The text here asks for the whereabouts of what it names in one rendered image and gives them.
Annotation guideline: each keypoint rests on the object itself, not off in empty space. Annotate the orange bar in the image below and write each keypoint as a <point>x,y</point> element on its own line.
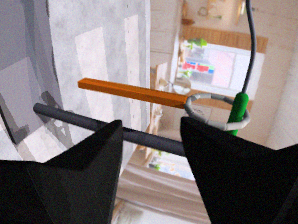
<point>164,98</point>

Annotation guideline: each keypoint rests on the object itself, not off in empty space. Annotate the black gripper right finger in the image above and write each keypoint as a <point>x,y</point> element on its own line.
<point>240,182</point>

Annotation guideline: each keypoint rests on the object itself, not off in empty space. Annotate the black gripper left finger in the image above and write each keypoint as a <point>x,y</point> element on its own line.
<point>76,187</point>

